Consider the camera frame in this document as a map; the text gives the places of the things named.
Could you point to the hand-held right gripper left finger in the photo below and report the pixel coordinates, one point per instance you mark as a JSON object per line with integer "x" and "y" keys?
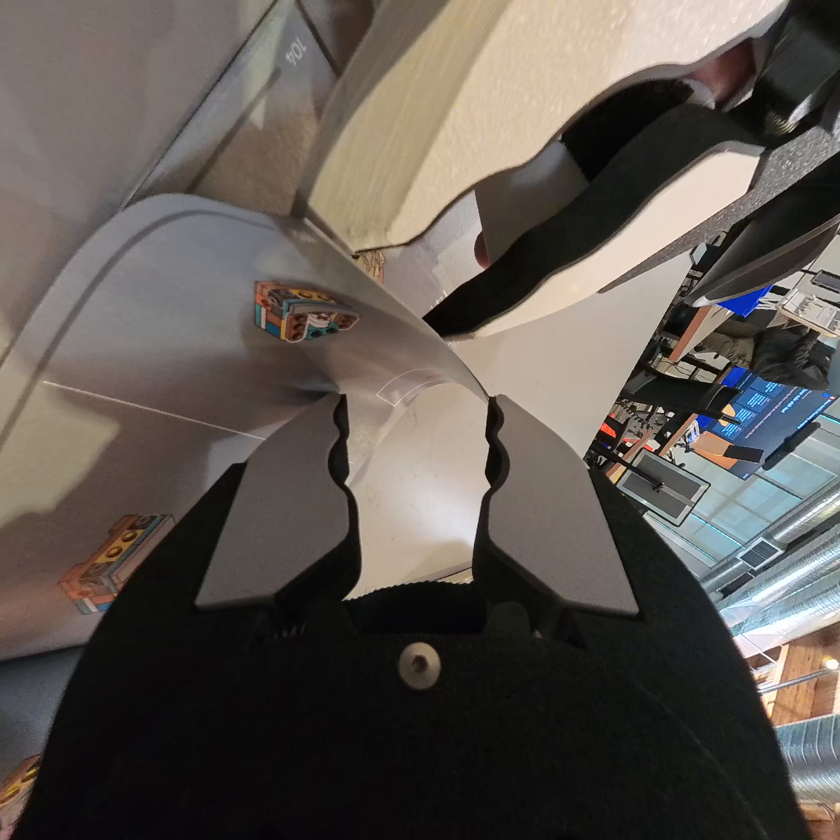
{"x": 275, "y": 518}

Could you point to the grey framed panel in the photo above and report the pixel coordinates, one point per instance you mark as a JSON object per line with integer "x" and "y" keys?
{"x": 663, "y": 489}

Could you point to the silver ventilation duct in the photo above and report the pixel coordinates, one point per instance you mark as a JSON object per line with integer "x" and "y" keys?
{"x": 787, "y": 544}
{"x": 814, "y": 754}

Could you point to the blue computer monitor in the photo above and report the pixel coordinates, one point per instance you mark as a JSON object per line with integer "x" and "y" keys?
{"x": 761, "y": 407}

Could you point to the person's left hand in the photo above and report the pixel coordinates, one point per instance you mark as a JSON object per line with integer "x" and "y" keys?
{"x": 722, "y": 73}

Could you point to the grey brick instruction booklet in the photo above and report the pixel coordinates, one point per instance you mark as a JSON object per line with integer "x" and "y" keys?
{"x": 164, "y": 295}

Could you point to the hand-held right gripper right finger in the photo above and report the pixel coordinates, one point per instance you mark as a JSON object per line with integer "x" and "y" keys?
{"x": 558, "y": 525}

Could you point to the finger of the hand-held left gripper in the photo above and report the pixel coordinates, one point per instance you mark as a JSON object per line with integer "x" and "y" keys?
{"x": 590, "y": 262}
{"x": 512, "y": 85}

